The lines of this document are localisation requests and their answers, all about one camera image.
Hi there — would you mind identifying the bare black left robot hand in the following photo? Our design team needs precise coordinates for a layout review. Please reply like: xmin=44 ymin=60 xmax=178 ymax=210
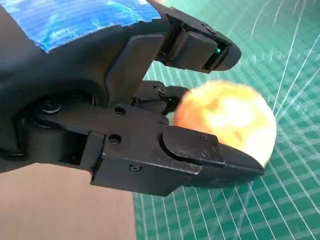
xmin=0 ymin=0 xmax=265 ymax=197

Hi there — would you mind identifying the round toy bread bun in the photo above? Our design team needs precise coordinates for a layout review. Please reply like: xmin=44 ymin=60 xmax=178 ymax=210
xmin=173 ymin=80 xmax=278 ymax=169

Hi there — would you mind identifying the green cutting mat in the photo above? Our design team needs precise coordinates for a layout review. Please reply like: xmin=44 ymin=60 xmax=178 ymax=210
xmin=131 ymin=0 xmax=320 ymax=240

